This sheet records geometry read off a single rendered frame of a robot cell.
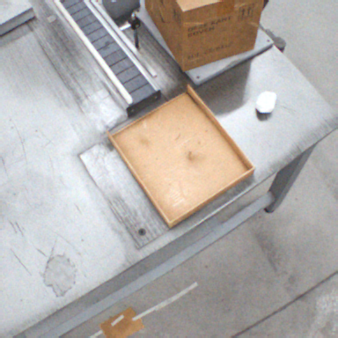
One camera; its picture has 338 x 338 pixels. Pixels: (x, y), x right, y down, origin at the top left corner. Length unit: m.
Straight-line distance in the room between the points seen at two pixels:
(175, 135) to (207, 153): 0.10
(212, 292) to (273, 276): 0.28
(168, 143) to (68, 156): 0.27
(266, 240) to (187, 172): 0.91
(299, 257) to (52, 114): 1.25
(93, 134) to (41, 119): 0.17
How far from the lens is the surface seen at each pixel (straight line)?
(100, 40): 1.37
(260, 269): 1.98
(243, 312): 1.94
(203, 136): 1.22
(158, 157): 1.19
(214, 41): 1.25
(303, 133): 1.28
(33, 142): 1.28
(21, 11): 1.55
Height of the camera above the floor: 1.92
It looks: 67 degrees down
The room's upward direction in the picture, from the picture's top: 2 degrees counter-clockwise
